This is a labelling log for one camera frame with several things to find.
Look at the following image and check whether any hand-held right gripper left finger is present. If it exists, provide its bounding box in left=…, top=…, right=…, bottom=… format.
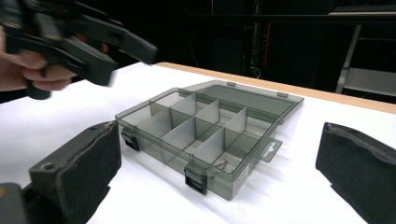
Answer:
left=29, top=120, right=122, bottom=224

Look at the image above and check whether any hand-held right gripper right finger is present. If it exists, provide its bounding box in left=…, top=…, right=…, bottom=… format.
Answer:
left=315, top=121, right=396, bottom=224

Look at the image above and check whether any grey clear compartment storage box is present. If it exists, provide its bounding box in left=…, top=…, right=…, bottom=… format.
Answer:
left=114, top=79, right=304, bottom=202

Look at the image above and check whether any grey metal stand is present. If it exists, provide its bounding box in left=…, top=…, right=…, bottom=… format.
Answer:
left=334, top=23, right=396, bottom=98

